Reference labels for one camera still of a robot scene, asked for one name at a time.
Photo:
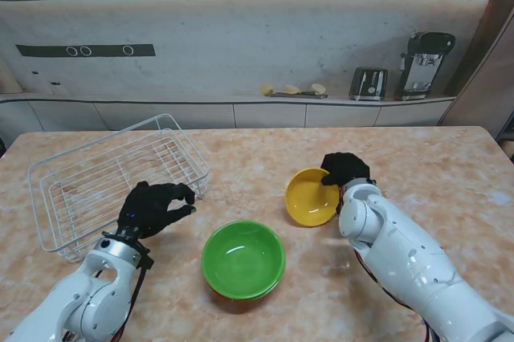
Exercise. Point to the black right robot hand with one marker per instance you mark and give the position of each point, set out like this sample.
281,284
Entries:
349,167

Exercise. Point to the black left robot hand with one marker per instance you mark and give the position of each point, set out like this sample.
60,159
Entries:
146,209

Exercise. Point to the yellow plastic bowl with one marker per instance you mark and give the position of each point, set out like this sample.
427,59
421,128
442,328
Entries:
309,201

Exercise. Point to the green plastic bowl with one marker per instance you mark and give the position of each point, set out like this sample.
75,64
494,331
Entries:
241,257
277,286

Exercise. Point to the red plastic bowl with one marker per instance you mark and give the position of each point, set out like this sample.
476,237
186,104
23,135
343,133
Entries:
233,300

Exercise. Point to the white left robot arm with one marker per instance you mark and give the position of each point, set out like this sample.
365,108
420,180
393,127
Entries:
92,302

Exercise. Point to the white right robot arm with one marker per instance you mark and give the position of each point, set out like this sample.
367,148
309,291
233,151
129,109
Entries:
409,261

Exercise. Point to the pale yellow bread piece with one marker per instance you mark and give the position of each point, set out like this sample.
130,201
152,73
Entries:
318,88
267,90
292,88

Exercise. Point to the black toaster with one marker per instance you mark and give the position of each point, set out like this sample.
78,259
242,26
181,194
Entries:
367,84

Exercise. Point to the dark serving board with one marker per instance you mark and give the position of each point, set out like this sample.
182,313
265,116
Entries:
297,95

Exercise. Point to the white counter cabinets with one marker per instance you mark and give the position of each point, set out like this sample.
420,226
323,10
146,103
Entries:
269,115

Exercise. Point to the black silver coffee machine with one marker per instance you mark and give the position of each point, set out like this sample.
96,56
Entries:
421,65

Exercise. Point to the black wall strip with rings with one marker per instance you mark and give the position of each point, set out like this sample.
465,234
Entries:
104,50

